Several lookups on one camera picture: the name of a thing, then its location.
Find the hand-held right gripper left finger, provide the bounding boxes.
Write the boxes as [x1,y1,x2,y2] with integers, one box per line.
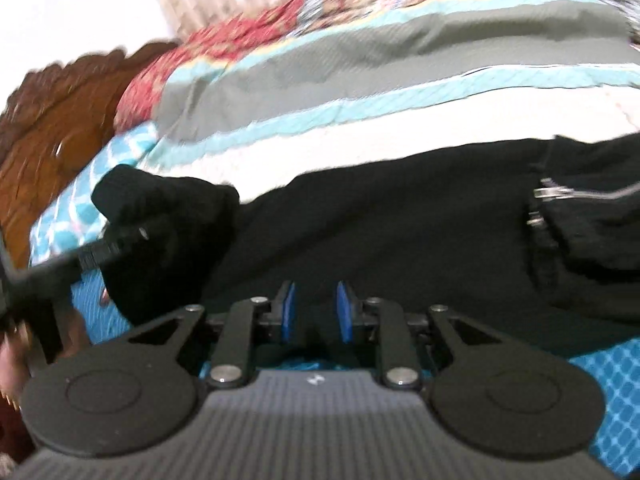
[127,280,306,391]

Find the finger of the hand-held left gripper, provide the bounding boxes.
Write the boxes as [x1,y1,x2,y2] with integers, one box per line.
[75,215,171,271]

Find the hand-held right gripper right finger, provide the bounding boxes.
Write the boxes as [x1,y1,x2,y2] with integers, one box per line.
[335,280,501,391]

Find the black pants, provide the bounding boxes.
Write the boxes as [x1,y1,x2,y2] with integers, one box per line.
[92,132,640,356]

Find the person's left hand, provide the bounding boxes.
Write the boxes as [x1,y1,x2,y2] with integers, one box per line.
[0,305,96,411]

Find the teal wave-patterned cloth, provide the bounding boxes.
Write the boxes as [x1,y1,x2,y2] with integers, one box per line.
[30,120,161,266]

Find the carved wooden headboard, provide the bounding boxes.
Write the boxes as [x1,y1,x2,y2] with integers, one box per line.
[0,42,181,271]

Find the red floral quilt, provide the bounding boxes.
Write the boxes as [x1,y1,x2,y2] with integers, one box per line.
[112,0,640,133]

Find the patterned bedsheet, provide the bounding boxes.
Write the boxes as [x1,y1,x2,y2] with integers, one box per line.
[30,0,640,478]

